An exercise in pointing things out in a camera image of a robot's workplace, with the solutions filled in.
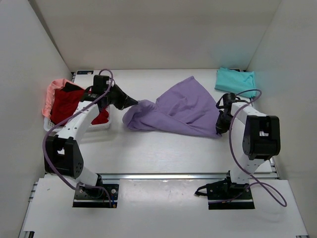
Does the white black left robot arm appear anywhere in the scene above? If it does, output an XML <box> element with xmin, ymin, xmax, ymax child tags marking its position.
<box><xmin>43</xmin><ymin>73</ymin><xmax>138</xmax><ymax>197</ymax></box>

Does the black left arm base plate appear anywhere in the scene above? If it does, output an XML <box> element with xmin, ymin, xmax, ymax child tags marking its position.
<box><xmin>72</xmin><ymin>183</ymin><xmax>119</xmax><ymax>209</ymax></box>

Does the purple t shirt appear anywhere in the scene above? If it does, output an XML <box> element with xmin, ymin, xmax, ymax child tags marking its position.
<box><xmin>122</xmin><ymin>76</ymin><xmax>219</xmax><ymax>138</ymax></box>

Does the black garment in basket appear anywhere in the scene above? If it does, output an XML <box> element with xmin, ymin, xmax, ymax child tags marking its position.
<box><xmin>61</xmin><ymin>82</ymin><xmax>85</xmax><ymax>93</ymax></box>

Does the pink t shirt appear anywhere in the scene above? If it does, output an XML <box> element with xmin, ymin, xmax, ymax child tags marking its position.
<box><xmin>42</xmin><ymin>78</ymin><xmax>74</xmax><ymax>118</ymax></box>

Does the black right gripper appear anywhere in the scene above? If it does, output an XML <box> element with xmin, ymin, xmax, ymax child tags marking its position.
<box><xmin>214</xmin><ymin>110</ymin><xmax>235</xmax><ymax>135</ymax></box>

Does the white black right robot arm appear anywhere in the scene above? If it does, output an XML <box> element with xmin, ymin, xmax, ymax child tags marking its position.
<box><xmin>215</xmin><ymin>93</ymin><xmax>280</xmax><ymax>199</ymax></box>

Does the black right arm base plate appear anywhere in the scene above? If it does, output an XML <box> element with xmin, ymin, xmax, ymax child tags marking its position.
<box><xmin>194</xmin><ymin>174</ymin><xmax>255</xmax><ymax>210</ymax></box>

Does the white plastic laundry basket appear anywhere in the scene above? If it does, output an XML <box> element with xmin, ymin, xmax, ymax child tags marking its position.
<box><xmin>44</xmin><ymin>85</ymin><xmax>112</xmax><ymax>132</ymax></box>

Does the red t shirt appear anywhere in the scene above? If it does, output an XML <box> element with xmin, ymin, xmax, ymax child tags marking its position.
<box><xmin>49</xmin><ymin>88</ymin><xmax>111</xmax><ymax>126</ymax></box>

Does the folded teal t shirt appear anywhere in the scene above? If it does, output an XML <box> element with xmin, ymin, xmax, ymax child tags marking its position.
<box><xmin>214</xmin><ymin>67</ymin><xmax>256</xmax><ymax>98</ymax></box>

